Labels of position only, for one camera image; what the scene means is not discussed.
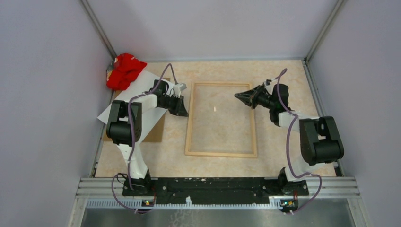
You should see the red cloth doll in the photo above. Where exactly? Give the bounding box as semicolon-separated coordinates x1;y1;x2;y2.
106;53;148;90

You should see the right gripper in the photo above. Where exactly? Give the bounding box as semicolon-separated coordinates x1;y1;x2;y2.
234;84;276;110

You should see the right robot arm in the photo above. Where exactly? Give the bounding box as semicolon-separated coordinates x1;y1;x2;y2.
234;84;344;195

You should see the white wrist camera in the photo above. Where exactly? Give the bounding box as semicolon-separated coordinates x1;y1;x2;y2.
173;83;187;98
262;79;277;90

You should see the wooden picture frame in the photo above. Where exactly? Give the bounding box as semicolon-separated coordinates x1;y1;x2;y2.
184;81;258;158

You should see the printed photo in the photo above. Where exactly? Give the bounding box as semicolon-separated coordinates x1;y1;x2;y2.
97;70;176;141

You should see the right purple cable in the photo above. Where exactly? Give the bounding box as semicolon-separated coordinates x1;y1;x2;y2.
272;68;323;215

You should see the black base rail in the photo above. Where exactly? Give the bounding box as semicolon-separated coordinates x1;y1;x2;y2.
122;177;309;205

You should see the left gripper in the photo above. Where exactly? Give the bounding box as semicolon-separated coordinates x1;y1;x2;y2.
159;94;189;117

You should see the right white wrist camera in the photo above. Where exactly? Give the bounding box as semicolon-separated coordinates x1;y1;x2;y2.
262;79;277;90

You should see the brown backing board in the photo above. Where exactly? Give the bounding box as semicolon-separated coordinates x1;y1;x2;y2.
102;90;166;143

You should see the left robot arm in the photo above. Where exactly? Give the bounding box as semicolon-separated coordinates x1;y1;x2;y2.
106;79;189;195

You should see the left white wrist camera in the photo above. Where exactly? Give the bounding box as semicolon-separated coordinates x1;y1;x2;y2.
173;83;187;98

